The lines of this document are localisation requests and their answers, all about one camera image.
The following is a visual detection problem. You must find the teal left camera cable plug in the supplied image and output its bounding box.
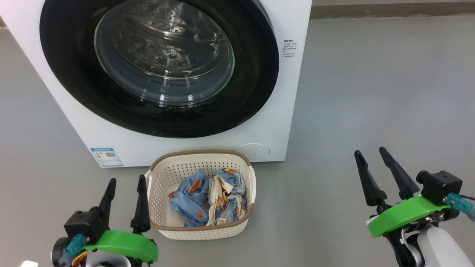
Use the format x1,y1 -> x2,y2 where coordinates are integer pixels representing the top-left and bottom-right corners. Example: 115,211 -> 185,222
59,234 -> 88,267

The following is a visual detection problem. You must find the small printed text label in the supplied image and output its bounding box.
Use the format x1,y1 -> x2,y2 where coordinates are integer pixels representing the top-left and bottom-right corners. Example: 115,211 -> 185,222
283,39 -> 297,58

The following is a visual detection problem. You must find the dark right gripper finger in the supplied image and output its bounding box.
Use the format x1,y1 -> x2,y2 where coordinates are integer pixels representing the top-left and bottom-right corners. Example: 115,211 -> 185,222
354,150 -> 388,207
379,147 -> 420,200

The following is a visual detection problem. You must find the teal camera cable plug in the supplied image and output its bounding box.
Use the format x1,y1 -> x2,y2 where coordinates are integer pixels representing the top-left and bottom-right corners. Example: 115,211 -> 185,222
445,193 -> 475,223
59,234 -> 88,267

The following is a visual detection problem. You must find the round black washing machine door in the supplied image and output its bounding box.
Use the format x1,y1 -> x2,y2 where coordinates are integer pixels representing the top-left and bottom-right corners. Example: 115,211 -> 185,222
39,0 -> 279,138

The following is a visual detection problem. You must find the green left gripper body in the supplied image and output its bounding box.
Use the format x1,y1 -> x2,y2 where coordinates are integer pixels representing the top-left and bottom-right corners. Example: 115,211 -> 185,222
83,230 -> 158,267

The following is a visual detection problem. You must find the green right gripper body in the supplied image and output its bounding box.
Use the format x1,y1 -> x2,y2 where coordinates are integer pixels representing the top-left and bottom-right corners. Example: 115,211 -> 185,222
367,195 -> 459,267

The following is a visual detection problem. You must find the cream patterned garment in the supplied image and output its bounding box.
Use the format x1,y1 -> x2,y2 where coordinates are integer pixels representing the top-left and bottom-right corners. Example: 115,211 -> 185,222
206,174 -> 242,226

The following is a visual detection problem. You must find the steel washing machine drum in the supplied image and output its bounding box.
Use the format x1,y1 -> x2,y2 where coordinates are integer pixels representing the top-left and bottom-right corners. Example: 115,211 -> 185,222
106,6 -> 225,82

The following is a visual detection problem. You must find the blue energy label sticker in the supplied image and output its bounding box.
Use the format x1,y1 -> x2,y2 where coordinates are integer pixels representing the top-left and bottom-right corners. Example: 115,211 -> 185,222
90,148 -> 123,168

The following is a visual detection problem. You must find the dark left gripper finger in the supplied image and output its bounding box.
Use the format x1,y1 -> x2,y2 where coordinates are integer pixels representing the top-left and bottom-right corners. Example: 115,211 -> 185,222
131,175 -> 151,234
98,178 -> 117,224

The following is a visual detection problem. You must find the teal right camera cable plug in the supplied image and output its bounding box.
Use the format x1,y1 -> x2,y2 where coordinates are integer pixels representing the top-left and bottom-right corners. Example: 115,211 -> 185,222
445,193 -> 475,223

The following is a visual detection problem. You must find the blue patterned garment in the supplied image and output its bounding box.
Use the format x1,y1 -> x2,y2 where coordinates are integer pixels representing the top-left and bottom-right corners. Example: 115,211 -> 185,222
169,168 -> 248,227

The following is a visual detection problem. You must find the round white filter cover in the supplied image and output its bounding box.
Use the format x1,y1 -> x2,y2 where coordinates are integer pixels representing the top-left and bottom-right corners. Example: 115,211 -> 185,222
235,143 -> 270,162

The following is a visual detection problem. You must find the white front-load washing machine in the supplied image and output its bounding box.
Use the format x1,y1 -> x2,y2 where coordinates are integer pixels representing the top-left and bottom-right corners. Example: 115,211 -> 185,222
0,0 -> 312,168

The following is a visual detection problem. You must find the cream perforated laundry basket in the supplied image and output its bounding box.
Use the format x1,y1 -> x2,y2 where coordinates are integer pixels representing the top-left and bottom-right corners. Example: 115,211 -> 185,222
145,150 -> 256,240

